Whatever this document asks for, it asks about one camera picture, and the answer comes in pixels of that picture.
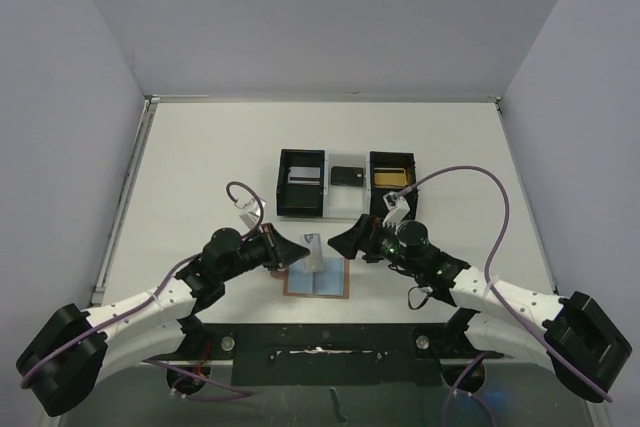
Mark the black card in bin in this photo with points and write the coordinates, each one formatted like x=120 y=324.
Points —
x=347 y=176

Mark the silver card in bin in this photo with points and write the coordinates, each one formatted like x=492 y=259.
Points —
x=304 y=175

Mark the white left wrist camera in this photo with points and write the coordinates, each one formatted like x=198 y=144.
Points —
x=251 y=212

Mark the gold card in bin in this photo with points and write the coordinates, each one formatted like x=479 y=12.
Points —
x=391 y=177

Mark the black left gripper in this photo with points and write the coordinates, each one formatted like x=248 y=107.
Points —
x=284 y=250

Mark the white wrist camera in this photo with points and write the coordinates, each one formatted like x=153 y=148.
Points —
x=397 y=209
x=251 y=212

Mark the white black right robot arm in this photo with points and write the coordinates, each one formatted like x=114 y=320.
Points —
x=484 y=305

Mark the tan leather card holder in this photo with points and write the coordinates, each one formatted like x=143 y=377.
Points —
x=332 y=282

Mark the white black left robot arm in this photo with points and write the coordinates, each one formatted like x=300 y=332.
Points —
x=77 y=348

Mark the white bin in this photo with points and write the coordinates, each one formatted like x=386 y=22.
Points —
x=346 y=202

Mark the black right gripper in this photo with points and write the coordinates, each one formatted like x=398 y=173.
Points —
x=373 y=235

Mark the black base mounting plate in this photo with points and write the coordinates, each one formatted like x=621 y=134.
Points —
x=326 y=354

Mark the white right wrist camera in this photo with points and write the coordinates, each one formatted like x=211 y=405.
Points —
x=397 y=209

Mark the black bin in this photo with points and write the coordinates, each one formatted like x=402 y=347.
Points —
x=387 y=159
x=299 y=201

